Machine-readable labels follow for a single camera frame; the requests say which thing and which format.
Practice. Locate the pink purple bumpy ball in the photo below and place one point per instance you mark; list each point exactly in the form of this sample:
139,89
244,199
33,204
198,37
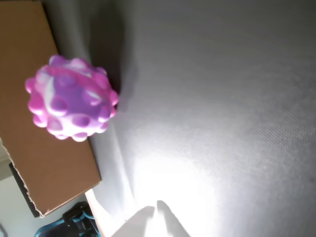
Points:
71,98

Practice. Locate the black and blue bag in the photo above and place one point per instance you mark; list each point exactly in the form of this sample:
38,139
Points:
76,222

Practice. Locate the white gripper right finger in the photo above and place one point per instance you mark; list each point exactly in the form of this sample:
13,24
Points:
170,224

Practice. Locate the dark grey table mat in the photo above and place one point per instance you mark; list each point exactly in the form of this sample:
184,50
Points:
209,98

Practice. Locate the brown cardboard box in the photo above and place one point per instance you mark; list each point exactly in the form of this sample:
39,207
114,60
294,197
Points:
49,168

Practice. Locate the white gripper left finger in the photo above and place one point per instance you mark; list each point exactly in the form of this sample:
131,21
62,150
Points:
138,224

